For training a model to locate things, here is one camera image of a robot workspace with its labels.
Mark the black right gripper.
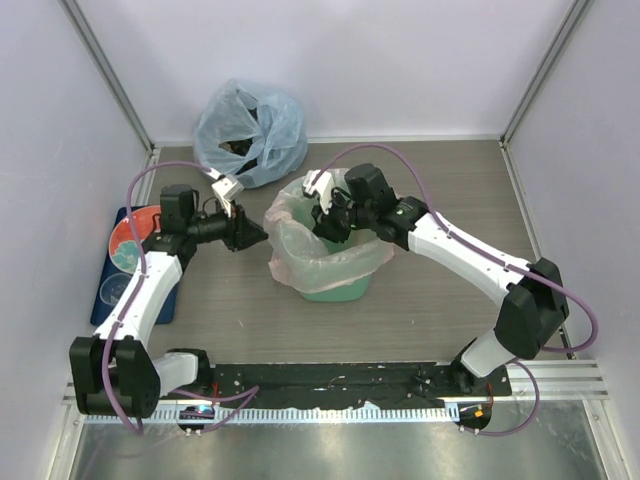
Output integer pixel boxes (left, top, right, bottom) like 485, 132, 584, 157
312, 188, 376, 243

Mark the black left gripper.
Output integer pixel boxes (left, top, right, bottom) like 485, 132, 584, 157
186, 198, 268, 252

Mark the pink plastic trash bag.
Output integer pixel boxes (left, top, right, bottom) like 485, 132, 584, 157
263, 168, 397, 295

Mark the green plastic trash bin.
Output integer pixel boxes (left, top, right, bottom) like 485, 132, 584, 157
279, 168, 396, 304

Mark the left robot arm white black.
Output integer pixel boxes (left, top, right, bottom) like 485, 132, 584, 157
69, 177, 268, 419

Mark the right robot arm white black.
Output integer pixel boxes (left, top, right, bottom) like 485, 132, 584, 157
303, 163, 569, 395

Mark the blue plastic bag with trash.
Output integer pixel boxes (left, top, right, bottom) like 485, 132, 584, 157
193, 79, 308, 188

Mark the floral red teal plate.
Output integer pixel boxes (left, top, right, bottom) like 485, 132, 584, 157
108, 205, 161, 274

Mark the clear plastic cup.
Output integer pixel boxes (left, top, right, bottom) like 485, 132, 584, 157
98, 272, 131, 306

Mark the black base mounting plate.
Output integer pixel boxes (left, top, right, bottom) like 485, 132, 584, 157
182, 362, 512, 410

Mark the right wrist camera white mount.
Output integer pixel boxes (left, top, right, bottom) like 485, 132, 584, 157
302, 170, 335, 213

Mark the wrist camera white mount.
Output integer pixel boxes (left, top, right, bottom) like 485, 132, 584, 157
302, 170, 335, 213
205, 168, 244, 218

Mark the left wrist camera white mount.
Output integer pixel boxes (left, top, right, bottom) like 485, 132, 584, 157
205, 168, 244, 218

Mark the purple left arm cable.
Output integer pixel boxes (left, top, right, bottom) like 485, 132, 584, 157
102, 161, 261, 436

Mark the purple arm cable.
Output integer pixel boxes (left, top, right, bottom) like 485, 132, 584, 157
102, 161, 261, 436
312, 143, 600, 439

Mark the white slotted cable duct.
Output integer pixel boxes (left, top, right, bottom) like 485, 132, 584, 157
83, 404, 460, 424

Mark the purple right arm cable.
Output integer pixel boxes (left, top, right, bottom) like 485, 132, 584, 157
312, 143, 600, 439

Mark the aluminium frame post back left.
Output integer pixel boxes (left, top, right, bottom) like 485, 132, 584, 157
59, 0, 154, 153

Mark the aluminium frame post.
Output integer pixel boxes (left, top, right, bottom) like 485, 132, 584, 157
500, 0, 593, 148
59, 0, 154, 153

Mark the aluminium frame post back right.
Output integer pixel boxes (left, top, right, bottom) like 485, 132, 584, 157
500, 0, 593, 148

